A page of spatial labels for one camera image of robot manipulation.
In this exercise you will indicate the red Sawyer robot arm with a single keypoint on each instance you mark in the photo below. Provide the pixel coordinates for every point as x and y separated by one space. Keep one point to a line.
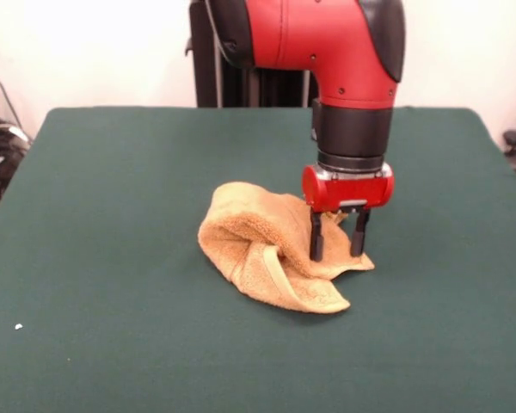
327 43

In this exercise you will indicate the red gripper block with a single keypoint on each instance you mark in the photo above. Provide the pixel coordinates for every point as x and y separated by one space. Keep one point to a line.
352 189

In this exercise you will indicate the tan terry towel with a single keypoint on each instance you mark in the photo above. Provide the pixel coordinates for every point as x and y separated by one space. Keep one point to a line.
249 266

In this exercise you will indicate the black plug adapter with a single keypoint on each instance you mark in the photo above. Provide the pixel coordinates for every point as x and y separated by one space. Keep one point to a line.
514 137

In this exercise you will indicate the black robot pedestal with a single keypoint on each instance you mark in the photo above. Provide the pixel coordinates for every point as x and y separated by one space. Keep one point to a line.
204 64

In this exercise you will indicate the dark green table cloth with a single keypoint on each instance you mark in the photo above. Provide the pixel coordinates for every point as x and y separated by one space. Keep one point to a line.
112 215

